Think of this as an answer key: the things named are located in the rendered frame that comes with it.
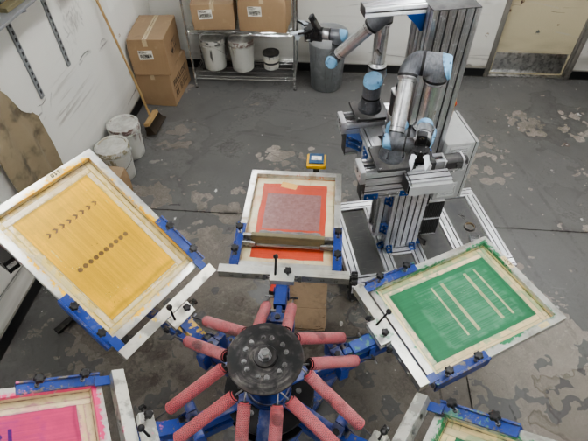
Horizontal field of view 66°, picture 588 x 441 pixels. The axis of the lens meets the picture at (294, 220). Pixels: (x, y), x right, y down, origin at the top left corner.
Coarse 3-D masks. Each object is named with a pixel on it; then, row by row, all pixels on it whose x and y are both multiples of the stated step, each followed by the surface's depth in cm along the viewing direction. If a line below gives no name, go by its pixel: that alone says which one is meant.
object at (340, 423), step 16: (272, 320) 216; (224, 336) 211; (336, 352) 204; (304, 368) 202; (336, 368) 204; (192, 400) 190; (240, 400) 192; (192, 416) 185; (224, 416) 189; (320, 416) 187; (256, 432) 184; (336, 432) 180; (352, 432) 183
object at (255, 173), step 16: (256, 176) 293; (272, 176) 296; (288, 176) 295; (304, 176) 293; (320, 176) 292; (336, 176) 292; (336, 192) 282; (336, 208) 273; (336, 224) 264; (240, 256) 250
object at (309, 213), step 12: (300, 192) 287; (312, 192) 287; (324, 192) 287; (300, 204) 280; (312, 204) 280; (324, 204) 280; (300, 216) 273; (312, 216) 273; (324, 216) 273; (300, 228) 267; (312, 228) 266; (324, 228) 266; (288, 252) 255; (300, 252) 255; (312, 252) 254
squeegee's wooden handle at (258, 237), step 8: (256, 232) 251; (256, 240) 253; (264, 240) 252; (272, 240) 251; (280, 240) 251; (288, 240) 250; (296, 240) 249; (304, 240) 249; (312, 240) 248; (320, 240) 248
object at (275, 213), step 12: (264, 192) 288; (276, 192) 288; (288, 192) 287; (264, 204) 281; (276, 204) 281; (288, 204) 280; (264, 216) 274; (276, 216) 274; (288, 216) 273; (264, 228) 267; (276, 228) 267; (288, 228) 267; (252, 252) 255; (264, 252) 255; (276, 252) 255
